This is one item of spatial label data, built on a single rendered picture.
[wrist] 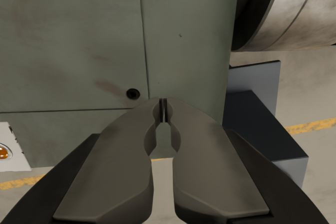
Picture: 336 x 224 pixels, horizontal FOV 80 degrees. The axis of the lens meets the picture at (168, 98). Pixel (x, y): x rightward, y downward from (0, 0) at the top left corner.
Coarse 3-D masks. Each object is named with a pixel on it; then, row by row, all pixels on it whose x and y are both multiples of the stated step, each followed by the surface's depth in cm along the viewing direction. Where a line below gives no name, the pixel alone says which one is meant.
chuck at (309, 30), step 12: (312, 0) 20; (324, 0) 20; (300, 12) 21; (312, 12) 21; (324, 12) 22; (300, 24) 23; (312, 24) 23; (324, 24) 23; (288, 36) 25; (300, 36) 25; (312, 36) 25; (324, 36) 25; (264, 48) 29; (276, 48) 29; (288, 48) 30; (300, 48) 30; (312, 48) 30
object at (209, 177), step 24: (168, 120) 12; (192, 120) 10; (192, 144) 8; (216, 144) 8; (192, 168) 7; (216, 168) 7; (240, 168) 7; (192, 192) 6; (216, 192) 6; (240, 192) 6; (192, 216) 7; (216, 216) 6; (240, 216) 6
